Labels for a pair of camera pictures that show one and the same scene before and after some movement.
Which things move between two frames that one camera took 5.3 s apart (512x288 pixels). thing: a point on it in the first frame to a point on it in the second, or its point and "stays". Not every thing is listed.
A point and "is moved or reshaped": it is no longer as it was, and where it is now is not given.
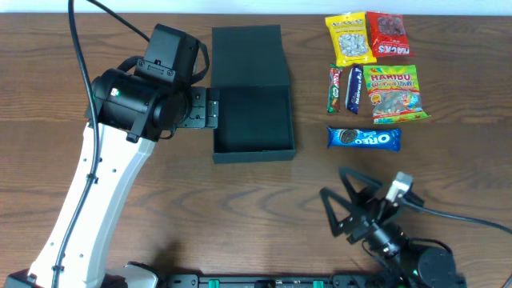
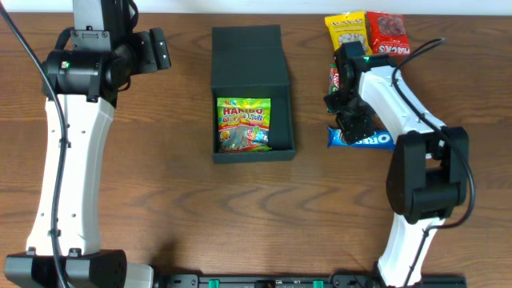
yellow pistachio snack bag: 349,35 stays
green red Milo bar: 334,97 stays
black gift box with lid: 250,70 stays
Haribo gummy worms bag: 394,93 is moved or reshaped
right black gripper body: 361,223 to 351,121
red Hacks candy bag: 388,34 stays
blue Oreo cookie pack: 370,139 stays
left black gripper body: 212,108 to 159,48
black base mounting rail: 310,281 stays
